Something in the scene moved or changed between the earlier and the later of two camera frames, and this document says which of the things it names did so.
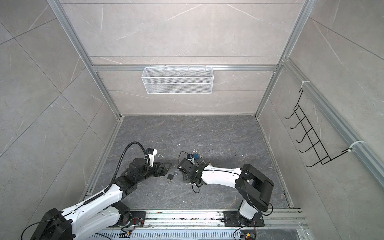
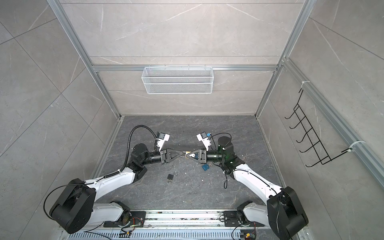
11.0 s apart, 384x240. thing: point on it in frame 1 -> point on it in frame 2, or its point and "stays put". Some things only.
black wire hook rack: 323,155 stays put
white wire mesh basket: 178,80 stays put
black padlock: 170,177 stays put
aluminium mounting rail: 274,220 stays put
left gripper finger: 167,165 -> 175,153
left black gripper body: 156,172 -> 163,157
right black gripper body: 187,179 -> 204,161
